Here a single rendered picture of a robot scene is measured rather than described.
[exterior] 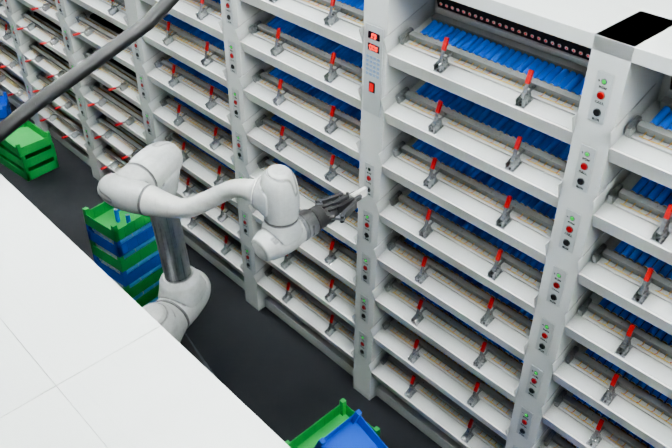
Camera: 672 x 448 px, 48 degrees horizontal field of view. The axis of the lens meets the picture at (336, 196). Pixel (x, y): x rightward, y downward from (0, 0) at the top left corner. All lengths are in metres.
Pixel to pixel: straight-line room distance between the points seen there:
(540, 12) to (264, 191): 0.87
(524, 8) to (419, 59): 0.40
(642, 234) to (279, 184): 0.94
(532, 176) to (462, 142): 0.23
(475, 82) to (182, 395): 1.36
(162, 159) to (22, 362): 1.64
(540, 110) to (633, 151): 0.25
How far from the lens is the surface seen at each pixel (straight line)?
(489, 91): 2.01
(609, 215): 1.95
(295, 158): 2.74
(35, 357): 0.98
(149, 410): 0.89
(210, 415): 0.87
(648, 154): 1.84
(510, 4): 1.89
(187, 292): 2.87
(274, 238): 2.19
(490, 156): 2.09
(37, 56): 4.62
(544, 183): 2.01
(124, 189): 2.46
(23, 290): 1.08
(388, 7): 2.14
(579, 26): 1.80
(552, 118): 1.92
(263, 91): 2.78
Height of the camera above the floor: 2.40
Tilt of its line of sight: 35 degrees down
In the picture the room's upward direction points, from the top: straight up
